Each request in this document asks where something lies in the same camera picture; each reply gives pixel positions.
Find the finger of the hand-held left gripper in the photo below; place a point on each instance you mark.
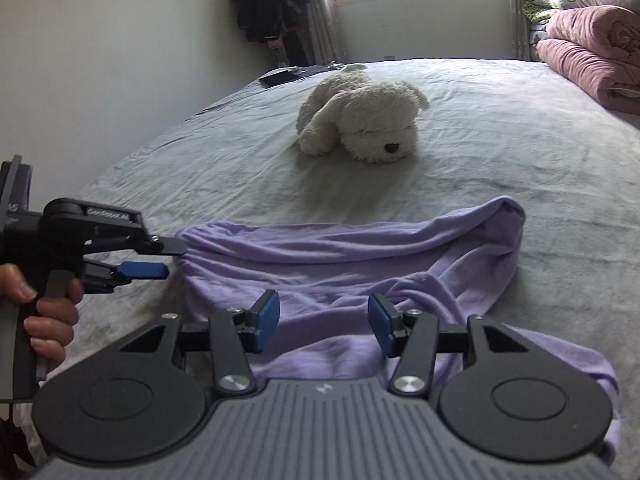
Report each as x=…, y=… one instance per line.
x=145, y=270
x=167, y=246

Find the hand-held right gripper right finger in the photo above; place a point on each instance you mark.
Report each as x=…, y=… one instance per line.
x=381, y=325

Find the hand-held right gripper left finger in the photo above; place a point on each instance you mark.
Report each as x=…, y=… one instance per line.
x=265, y=322

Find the purple long-sleeve shirt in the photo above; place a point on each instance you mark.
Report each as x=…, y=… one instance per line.
x=325, y=260

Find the person's left hand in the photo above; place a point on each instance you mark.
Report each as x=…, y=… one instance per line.
x=52, y=327

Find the black phone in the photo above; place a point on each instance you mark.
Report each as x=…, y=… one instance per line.
x=279, y=77

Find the white plush dog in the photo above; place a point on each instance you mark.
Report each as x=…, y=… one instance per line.
x=360, y=110

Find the grey patterned curtain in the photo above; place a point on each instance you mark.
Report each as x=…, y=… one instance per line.
x=325, y=25
x=520, y=10

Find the folded pink quilt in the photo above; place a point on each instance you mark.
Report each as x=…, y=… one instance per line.
x=590, y=50

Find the floral patterned bedding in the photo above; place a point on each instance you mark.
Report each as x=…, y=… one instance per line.
x=542, y=15

